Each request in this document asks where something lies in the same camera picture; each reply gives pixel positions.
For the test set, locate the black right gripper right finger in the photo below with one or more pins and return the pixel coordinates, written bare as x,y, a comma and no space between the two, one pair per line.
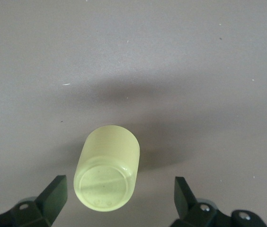
185,201

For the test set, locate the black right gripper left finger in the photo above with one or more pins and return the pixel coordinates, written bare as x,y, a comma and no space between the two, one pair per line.
50,198

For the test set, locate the yellow plastic cup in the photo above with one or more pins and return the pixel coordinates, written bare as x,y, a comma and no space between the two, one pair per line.
109,153

